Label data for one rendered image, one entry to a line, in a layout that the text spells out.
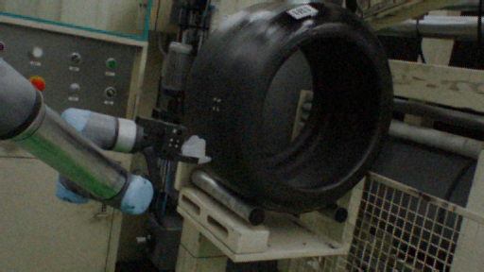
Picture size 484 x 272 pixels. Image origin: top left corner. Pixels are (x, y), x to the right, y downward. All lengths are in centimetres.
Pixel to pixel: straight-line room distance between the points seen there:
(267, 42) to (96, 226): 100
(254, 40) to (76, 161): 50
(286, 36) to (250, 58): 10
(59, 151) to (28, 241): 100
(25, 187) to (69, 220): 19
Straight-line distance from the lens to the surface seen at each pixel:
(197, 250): 163
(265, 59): 112
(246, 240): 122
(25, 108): 76
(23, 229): 179
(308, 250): 136
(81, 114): 106
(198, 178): 145
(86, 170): 89
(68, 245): 184
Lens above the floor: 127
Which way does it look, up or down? 9 degrees down
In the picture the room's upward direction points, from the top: 10 degrees clockwise
